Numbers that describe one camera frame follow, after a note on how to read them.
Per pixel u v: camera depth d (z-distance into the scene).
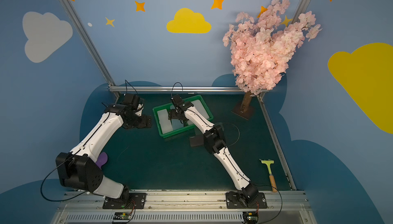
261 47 0.60
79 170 0.42
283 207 0.70
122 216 0.72
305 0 0.74
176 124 1.00
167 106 1.10
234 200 0.75
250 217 0.73
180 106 0.80
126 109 0.59
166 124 0.99
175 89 0.87
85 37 0.86
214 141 0.69
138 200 0.75
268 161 0.86
